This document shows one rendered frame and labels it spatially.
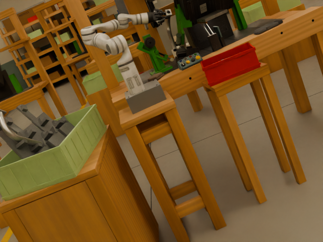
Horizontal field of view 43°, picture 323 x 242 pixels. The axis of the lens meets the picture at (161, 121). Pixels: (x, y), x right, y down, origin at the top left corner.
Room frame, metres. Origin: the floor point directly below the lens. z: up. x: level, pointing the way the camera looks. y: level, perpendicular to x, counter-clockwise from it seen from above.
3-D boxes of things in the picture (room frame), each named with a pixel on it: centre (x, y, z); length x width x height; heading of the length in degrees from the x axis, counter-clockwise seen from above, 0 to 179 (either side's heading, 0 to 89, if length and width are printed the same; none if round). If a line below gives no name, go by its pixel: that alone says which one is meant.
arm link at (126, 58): (2.30, 0.05, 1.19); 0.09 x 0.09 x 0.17; 20
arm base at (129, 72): (2.30, 0.05, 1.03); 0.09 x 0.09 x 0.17; 4
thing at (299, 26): (2.63, -0.51, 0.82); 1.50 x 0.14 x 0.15; 94
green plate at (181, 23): (2.84, -0.42, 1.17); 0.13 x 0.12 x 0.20; 94
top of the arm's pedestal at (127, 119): (2.30, 0.05, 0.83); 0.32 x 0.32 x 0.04; 1
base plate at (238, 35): (2.91, -0.49, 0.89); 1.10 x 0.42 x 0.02; 94
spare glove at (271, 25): (2.66, -0.89, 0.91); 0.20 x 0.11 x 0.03; 97
